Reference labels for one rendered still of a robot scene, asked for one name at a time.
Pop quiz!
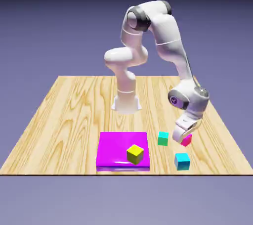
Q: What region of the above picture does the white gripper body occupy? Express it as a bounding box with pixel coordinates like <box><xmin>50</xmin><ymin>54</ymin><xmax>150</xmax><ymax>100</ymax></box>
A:
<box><xmin>172</xmin><ymin>123</ymin><xmax>199</xmax><ymax>144</ymax></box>

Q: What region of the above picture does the small pink cube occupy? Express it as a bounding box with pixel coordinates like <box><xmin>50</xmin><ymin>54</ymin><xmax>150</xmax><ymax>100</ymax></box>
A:
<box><xmin>180</xmin><ymin>134</ymin><xmax>193</xmax><ymax>147</ymax></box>

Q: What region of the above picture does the small green cube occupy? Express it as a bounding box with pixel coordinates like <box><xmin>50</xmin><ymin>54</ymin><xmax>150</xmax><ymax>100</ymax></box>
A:
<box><xmin>157</xmin><ymin>131</ymin><xmax>169</xmax><ymax>147</ymax></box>

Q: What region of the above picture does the small cyan cube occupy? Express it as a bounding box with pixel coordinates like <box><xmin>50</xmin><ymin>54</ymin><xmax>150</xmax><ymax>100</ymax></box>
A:
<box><xmin>174</xmin><ymin>152</ymin><xmax>191</xmax><ymax>171</ymax></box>

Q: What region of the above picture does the small yellow cube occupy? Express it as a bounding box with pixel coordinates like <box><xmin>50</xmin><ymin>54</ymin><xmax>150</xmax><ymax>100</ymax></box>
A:
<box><xmin>126</xmin><ymin>144</ymin><xmax>145</xmax><ymax>166</ymax></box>

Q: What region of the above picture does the large magenta box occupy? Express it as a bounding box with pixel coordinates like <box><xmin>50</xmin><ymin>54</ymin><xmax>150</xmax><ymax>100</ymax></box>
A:
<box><xmin>96</xmin><ymin>132</ymin><xmax>151</xmax><ymax>172</ymax></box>

